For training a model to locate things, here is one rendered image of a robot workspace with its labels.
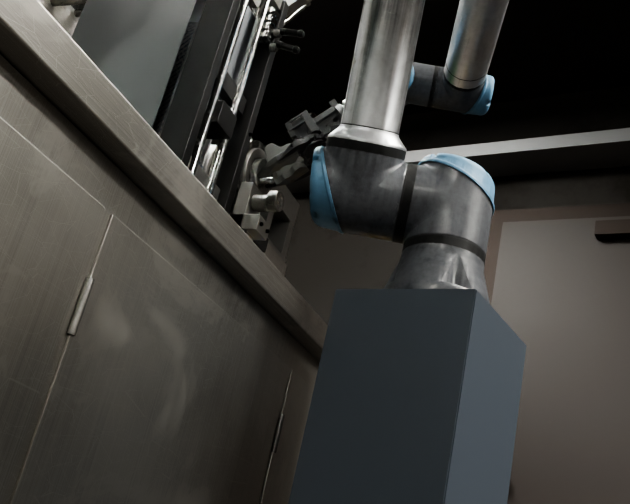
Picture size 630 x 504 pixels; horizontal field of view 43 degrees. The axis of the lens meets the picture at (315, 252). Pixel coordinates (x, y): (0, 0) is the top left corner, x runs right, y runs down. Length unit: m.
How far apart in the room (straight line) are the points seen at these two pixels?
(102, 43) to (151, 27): 0.10
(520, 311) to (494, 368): 2.27
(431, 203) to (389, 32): 0.24
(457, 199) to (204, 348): 0.41
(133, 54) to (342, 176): 0.48
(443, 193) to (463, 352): 0.26
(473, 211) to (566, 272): 2.21
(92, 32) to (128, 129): 0.77
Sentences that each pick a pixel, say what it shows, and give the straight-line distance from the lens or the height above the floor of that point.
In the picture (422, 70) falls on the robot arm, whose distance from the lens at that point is 1.48.
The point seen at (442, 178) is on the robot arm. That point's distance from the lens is 1.13.
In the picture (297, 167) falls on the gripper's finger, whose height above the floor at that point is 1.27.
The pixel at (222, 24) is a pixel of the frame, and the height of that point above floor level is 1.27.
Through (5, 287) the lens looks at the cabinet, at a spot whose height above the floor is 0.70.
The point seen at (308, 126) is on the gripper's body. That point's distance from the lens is 1.57.
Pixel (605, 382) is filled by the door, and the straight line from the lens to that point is 3.12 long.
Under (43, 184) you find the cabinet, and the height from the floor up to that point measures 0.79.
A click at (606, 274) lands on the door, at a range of 3.27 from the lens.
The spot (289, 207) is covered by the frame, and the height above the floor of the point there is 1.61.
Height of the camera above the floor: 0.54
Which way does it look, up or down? 22 degrees up
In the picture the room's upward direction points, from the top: 13 degrees clockwise
